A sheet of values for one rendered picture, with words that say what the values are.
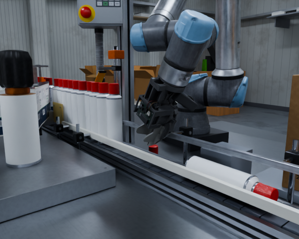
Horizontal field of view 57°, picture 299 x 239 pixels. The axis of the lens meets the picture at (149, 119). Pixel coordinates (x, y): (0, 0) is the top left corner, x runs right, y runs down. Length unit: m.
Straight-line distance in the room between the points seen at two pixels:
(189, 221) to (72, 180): 0.28
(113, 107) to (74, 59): 5.83
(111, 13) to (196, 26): 0.55
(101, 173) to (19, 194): 0.19
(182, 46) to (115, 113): 0.38
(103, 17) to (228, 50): 0.46
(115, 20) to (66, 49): 5.60
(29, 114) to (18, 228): 0.29
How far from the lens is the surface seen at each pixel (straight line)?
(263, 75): 8.30
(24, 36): 6.50
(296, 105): 0.71
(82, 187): 0.70
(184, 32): 0.58
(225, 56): 1.03
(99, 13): 1.08
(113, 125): 0.89
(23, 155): 0.79
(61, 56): 6.62
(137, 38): 0.74
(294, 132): 0.72
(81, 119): 1.07
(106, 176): 0.72
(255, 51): 8.50
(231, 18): 1.01
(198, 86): 1.06
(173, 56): 0.60
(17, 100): 0.76
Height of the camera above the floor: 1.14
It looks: 11 degrees down
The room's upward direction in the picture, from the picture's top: straight up
